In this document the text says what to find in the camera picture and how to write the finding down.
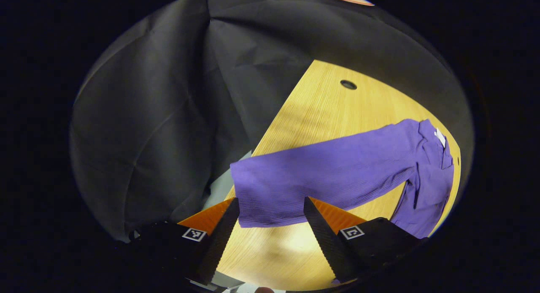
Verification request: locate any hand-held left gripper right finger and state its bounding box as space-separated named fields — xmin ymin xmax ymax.
xmin=304 ymin=196 xmax=429 ymax=284

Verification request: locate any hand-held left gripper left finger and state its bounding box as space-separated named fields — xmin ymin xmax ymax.
xmin=127 ymin=197 xmax=240 ymax=286

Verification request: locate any purple button shirt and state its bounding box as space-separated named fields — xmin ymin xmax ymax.
xmin=230 ymin=119 xmax=455 ymax=239

